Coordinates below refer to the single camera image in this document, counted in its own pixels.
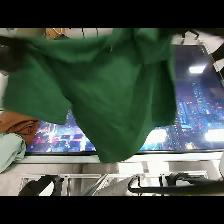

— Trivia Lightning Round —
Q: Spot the green T-shirt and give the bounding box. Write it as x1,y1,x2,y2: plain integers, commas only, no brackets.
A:
2,28,178,164

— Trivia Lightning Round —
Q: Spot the brown garment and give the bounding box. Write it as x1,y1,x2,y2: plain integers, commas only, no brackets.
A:
0,110,40,146

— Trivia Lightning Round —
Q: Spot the pale green garment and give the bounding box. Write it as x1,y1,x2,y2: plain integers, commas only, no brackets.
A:
0,132,27,175

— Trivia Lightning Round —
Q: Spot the silver frame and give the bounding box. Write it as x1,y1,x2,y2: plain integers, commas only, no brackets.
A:
0,151,224,197

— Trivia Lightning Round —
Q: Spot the black cable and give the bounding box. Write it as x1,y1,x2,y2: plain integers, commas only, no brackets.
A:
165,171,202,186

